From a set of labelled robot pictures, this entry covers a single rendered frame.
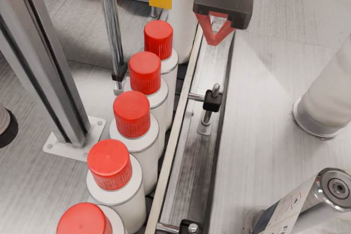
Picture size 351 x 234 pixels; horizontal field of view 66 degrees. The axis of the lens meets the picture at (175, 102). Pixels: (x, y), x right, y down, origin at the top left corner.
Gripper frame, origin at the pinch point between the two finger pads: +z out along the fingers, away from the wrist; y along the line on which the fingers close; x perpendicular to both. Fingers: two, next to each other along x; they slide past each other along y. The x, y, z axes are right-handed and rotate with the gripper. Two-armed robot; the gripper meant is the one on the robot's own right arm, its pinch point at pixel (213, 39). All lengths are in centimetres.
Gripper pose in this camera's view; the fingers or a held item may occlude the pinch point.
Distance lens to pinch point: 41.0
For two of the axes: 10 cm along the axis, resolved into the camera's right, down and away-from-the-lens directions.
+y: 2.1, -8.0, 5.6
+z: -0.7, 5.6, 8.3
